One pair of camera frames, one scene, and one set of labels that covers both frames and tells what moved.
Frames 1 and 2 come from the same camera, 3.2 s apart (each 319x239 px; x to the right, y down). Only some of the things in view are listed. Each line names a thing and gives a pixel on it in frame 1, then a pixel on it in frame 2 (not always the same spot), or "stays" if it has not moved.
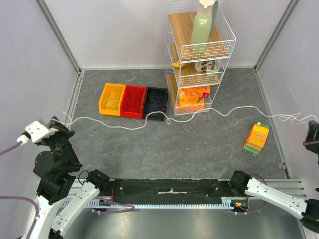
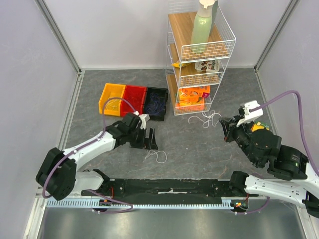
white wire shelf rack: [199, 42] stays
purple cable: [157, 106] stays
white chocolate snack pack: [208, 66] stays
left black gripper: [56, 123] → [146, 143]
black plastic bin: [155, 100] stays
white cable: [168, 120] → [213, 118]
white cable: [111, 102] stays
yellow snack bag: [179, 64] stays
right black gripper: [312, 136] → [234, 130]
